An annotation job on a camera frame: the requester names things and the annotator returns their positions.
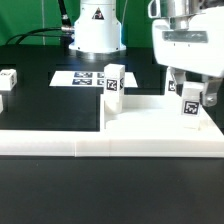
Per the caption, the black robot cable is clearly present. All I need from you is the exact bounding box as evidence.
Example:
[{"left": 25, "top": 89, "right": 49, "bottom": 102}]
[{"left": 4, "top": 0, "right": 76, "bottom": 46}]

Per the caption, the white part at left edge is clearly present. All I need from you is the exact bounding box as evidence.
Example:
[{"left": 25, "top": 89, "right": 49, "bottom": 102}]
[{"left": 0, "top": 94, "right": 4, "bottom": 114}]

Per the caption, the white square table top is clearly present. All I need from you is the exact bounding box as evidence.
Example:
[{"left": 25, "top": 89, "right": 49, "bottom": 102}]
[{"left": 100, "top": 95, "right": 224, "bottom": 158}]

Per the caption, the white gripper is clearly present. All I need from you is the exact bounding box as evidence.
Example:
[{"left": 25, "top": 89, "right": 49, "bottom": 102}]
[{"left": 148, "top": 0, "right": 224, "bottom": 107}]

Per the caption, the white sheet with tags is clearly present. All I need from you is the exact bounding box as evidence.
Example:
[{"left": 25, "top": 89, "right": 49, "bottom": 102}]
[{"left": 49, "top": 70, "right": 139, "bottom": 89}]

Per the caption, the white L-shaped obstacle fence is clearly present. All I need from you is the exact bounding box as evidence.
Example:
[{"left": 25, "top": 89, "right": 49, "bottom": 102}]
[{"left": 0, "top": 98, "right": 224, "bottom": 158}]

